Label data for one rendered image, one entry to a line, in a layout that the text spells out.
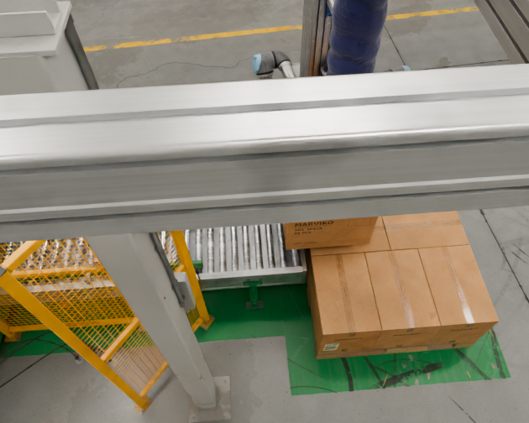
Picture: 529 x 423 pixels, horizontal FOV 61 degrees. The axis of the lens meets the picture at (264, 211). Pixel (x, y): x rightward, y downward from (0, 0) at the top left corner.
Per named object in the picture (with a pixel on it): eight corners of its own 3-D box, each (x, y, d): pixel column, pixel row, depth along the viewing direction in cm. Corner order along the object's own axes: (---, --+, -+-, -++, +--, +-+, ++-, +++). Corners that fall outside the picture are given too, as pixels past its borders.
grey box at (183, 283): (153, 312, 211) (137, 284, 186) (154, 301, 214) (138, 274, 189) (195, 309, 211) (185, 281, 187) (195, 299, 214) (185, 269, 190)
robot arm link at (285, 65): (285, 56, 312) (310, 111, 292) (270, 60, 310) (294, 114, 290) (287, 44, 301) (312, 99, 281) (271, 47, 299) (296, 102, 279)
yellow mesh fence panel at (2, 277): (142, 415, 322) (-9, 293, 149) (131, 406, 325) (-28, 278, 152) (215, 318, 362) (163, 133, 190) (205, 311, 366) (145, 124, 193)
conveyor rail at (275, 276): (-14, 307, 327) (-29, 296, 312) (-12, 300, 330) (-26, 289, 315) (301, 284, 334) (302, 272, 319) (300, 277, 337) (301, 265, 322)
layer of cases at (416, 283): (317, 353, 331) (322, 335, 298) (301, 237, 387) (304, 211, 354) (477, 341, 335) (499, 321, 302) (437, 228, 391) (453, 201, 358)
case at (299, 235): (285, 250, 320) (287, 218, 288) (280, 205, 343) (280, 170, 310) (369, 243, 322) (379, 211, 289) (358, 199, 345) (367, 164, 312)
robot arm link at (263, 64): (288, 131, 316) (274, 50, 294) (268, 136, 314) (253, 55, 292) (283, 127, 327) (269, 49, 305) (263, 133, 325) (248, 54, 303)
